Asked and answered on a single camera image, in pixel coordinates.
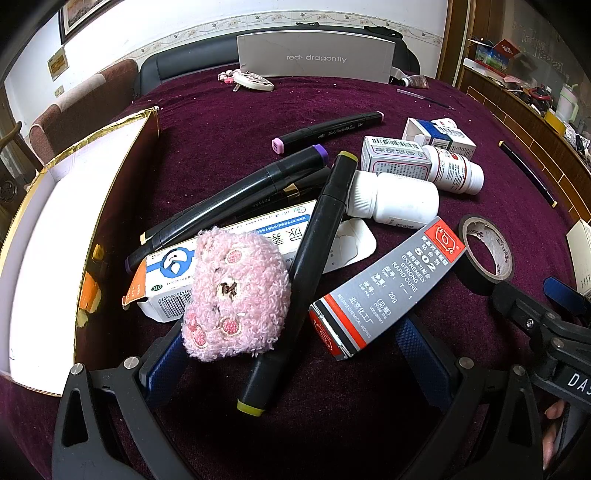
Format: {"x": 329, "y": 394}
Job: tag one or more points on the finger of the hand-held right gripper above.
{"x": 565, "y": 295}
{"x": 521, "y": 304}

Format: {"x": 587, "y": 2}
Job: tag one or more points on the white key fob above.
{"x": 254, "y": 83}

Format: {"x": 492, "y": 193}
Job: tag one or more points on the black leather sofa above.
{"x": 184, "y": 64}

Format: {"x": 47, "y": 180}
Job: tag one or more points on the long black pen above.
{"x": 526, "y": 170}

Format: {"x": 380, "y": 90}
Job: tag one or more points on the grey red glue box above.
{"x": 392, "y": 286}

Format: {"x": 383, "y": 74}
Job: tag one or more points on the white bottle red striped label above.
{"x": 457, "y": 173}

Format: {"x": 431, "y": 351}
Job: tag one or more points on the grey shoebox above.
{"x": 318, "y": 55}

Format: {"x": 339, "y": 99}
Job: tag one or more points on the plain white plastic bottle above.
{"x": 401, "y": 198}

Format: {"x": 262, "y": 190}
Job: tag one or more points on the brown upholstered chair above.
{"x": 83, "y": 106}

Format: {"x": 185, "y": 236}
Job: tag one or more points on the white paper box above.
{"x": 581, "y": 258}

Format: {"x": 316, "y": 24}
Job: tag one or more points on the black marker yellow caps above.
{"x": 314, "y": 240}

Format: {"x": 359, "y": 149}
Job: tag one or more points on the brown cosmetic tube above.
{"x": 418, "y": 81}

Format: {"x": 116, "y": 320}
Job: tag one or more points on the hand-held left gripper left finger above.
{"x": 157, "y": 369}

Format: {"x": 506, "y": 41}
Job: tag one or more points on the black marker pink cap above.
{"x": 332, "y": 131}

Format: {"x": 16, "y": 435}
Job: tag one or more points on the red gift box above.
{"x": 507, "y": 50}

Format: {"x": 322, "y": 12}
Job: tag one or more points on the person's right hand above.
{"x": 554, "y": 415}

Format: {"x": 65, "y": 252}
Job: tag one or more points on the black pen gold band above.
{"x": 309, "y": 182}

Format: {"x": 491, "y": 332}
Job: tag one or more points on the wooden door frame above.
{"x": 457, "y": 37}

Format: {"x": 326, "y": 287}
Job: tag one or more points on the carved wooden chair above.
{"x": 11, "y": 136}

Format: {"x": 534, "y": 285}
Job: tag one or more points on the maroon velvet tablecloth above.
{"x": 207, "y": 138}

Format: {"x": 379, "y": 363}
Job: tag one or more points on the black marker purple caps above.
{"x": 240, "y": 194}

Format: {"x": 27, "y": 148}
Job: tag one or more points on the framed wall painting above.
{"x": 92, "y": 14}

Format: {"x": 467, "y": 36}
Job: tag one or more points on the wooden counter cabinet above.
{"x": 517, "y": 120}

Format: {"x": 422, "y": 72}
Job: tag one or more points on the pink plush toy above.
{"x": 240, "y": 295}

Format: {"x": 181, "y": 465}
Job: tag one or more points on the gold-edged cardboard box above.
{"x": 60, "y": 254}

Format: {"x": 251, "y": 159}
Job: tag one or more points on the white plastic jug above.
{"x": 565, "y": 106}

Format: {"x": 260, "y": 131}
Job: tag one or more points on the small white medicine box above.
{"x": 397, "y": 164}

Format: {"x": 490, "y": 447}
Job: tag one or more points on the thin black pen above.
{"x": 425, "y": 98}

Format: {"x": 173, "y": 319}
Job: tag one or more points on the black tape roll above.
{"x": 471, "y": 277}

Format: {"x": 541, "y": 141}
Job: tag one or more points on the white blue long medicine box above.
{"x": 258, "y": 230}

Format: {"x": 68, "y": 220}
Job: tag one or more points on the small gold wall plaque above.
{"x": 57, "y": 62}

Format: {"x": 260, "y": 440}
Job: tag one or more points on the white wall socket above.
{"x": 57, "y": 90}

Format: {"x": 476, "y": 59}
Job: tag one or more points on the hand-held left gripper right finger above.
{"x": 422, "y": 355}

